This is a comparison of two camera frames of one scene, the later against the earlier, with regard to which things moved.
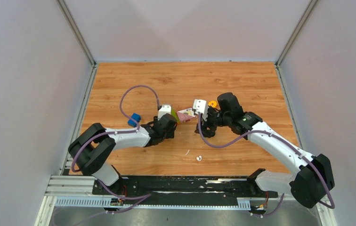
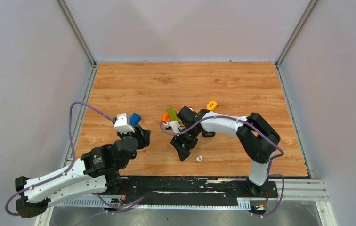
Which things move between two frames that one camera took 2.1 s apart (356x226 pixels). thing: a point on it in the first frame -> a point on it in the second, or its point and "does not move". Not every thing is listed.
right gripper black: x=206 y=124 -> x=184 y=152
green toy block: x=174 y=114 does not move
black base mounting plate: x=180 y=186 does not move
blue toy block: x=136 y=117 does not move
